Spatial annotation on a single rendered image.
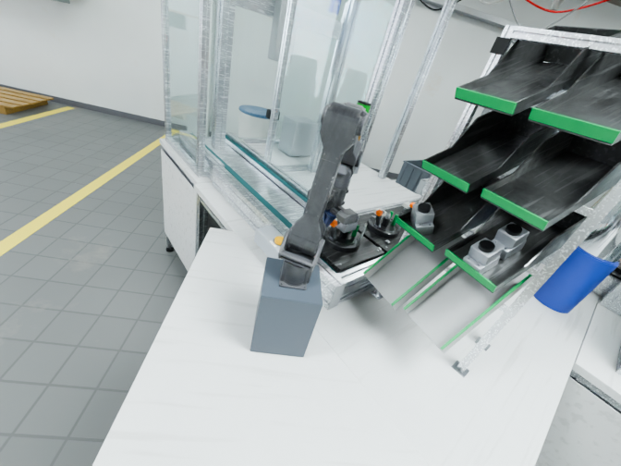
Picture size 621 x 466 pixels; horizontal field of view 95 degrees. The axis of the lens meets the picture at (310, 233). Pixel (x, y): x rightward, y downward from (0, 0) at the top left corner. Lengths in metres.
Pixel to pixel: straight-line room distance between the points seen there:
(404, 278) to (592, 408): 0.83
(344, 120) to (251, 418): 0.63
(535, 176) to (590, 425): 0.97
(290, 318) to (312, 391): 0.19
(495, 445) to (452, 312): 0.31
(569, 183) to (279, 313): 0.68
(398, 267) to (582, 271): 0.84
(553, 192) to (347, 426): 0.66
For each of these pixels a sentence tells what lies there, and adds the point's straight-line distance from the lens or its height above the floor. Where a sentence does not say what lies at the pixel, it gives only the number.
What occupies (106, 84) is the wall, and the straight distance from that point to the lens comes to 5.58.
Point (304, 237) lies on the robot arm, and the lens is 0.62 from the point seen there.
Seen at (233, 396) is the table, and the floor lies 0.86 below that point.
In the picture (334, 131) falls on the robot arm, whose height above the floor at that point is 1.40.
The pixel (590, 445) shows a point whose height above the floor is 0.63.
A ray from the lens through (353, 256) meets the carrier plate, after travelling 1.00.
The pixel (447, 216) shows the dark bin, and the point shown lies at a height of 1.24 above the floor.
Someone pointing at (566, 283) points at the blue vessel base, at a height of 0.99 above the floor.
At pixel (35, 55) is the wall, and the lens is 6.03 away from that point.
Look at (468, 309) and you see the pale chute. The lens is 0.85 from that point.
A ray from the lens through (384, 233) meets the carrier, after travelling 1.18.
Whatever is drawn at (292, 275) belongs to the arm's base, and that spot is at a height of 1.09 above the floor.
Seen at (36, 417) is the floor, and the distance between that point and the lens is 1.82.
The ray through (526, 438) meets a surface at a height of 0.86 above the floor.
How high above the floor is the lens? 1.52
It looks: 32 degrees down
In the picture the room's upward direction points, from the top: 16 degrees clockwise
